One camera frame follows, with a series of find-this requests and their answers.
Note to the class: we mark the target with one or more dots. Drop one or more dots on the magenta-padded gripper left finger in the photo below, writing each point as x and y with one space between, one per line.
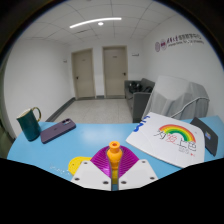
90 175

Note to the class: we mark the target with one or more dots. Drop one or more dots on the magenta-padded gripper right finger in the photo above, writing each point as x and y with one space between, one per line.
138 174

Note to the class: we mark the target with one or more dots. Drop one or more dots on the yellow power strip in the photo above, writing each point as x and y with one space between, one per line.
79 165

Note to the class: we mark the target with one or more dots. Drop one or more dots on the white rainbow-print board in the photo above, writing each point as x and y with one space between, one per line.
166 140

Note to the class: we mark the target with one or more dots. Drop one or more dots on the purple smartphone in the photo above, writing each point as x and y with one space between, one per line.
57 130

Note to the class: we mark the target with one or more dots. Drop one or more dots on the grey sofa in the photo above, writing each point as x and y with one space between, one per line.
138 100

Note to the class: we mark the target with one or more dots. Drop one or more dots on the dark grey tablet case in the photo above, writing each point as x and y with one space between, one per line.
205 135

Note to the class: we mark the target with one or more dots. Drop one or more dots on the dark green mug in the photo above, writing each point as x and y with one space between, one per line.
28 126

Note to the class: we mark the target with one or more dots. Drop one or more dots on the grey cloth-covered equipment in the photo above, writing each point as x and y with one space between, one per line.
176 96

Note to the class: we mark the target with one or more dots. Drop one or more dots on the beige door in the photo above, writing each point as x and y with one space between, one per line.
83 74
115 71

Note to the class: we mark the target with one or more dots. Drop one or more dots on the round ceiling light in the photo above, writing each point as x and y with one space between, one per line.
100 23

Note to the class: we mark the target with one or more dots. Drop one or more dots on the long ceiling light strip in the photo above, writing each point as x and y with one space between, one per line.
95 22

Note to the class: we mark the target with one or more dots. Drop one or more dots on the wall sign lettering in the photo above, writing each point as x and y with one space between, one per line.
180 41

